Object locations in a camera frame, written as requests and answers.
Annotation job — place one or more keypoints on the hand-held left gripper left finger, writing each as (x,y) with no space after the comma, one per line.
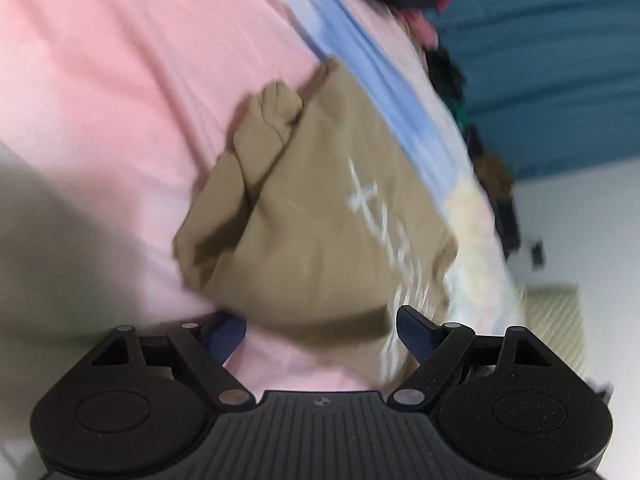
(227,334)

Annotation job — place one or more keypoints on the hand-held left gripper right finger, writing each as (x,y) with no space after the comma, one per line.
(415,334)

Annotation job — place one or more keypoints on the khaki t-shirt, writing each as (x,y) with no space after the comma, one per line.
(310,220)

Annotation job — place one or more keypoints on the black clothes heap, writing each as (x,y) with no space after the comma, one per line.
(447,80)

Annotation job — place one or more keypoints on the beige striped cushion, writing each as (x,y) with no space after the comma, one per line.
(555,325)

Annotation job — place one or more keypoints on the green garment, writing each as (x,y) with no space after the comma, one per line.
(461,119)

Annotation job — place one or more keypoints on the pastel bed sheet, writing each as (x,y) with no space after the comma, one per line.
(125,85)

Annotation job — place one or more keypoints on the wide blue curtain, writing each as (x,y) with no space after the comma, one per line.
(550,60)

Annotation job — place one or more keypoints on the pink garment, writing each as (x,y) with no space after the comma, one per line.
(420,25)

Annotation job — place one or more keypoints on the black wall charger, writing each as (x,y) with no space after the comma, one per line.
(538,253)

